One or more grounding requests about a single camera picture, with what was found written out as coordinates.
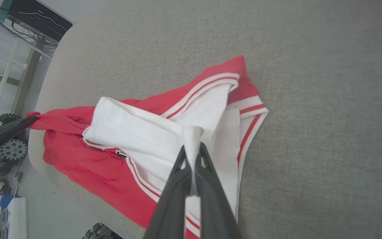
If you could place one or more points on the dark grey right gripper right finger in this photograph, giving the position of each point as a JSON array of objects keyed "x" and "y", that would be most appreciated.
[{"x": 214, "y": 212}]

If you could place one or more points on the black electronics box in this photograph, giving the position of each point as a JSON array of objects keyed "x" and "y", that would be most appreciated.
[{"x": 35, "y": 16}]

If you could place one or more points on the knobby black tyre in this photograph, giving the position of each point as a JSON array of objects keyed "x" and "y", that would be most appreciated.
[{"x": 101, "y": 232}]

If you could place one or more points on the white table frame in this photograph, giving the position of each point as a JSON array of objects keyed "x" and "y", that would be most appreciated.
[{"x": 5, "y": 76}]

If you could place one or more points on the white flat board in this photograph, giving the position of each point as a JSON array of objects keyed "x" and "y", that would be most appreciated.
[{"x": 18, "y": 219}]

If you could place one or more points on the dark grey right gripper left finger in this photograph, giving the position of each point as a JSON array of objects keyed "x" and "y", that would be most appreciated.
[{"x": 171, "y": 212}]

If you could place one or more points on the red jersey with white sleeves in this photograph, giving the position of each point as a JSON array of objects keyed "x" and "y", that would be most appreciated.
[{"x": 95, "y": 172}]

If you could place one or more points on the grey fabric sofa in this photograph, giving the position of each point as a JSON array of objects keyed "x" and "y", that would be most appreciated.
[{"x": 310, "y": 99}]

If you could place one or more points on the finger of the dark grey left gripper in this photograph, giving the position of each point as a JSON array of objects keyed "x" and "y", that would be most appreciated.
[{"x": 8, "y": 131}]

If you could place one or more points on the blue container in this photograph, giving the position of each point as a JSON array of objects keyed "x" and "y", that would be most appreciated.
[{"x": 7, "y": 200}]

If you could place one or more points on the grey table leg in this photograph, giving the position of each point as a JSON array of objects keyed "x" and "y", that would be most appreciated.
[{"x": 25, "y": 79}]

